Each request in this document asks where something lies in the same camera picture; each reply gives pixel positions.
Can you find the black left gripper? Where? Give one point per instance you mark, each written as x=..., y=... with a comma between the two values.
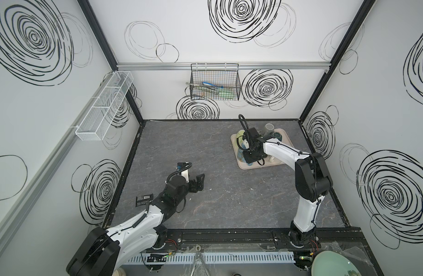
x=199, y=184

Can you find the utensils in basket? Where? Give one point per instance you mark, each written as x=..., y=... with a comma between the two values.
x=208, y=90

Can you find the light green mug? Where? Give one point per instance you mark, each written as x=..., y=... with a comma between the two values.
x=240, y=137

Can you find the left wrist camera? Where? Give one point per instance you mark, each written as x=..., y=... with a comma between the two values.
x=183, y=169

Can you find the white cable duct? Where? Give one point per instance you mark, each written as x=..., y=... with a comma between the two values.
x=219, y=258

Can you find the grey mug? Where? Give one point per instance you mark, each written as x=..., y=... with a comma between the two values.
x=268, y=129

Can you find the beige plastic tray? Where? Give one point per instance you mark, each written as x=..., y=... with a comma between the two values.
x=283, y=151

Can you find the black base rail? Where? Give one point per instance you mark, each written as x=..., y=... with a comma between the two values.
x=280, y=238

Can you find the light green plate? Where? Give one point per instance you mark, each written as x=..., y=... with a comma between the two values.
x=330, y=263

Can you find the black wire basket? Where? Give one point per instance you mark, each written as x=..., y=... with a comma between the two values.
x=220, y=74

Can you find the dark green mug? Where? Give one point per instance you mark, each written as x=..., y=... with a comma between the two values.
x=277, y=136

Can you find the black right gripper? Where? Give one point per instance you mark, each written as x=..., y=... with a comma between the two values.
x=246, y=157

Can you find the blue butterfly mug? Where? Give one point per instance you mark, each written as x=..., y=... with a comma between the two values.
x=240, y=151

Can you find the white mesh wall shelf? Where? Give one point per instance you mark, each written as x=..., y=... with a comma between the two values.
x=102, y=112

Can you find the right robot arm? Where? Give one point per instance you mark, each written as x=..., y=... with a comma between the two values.
x=312, y=180

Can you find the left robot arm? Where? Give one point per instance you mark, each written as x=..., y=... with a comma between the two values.
x=104, y=251

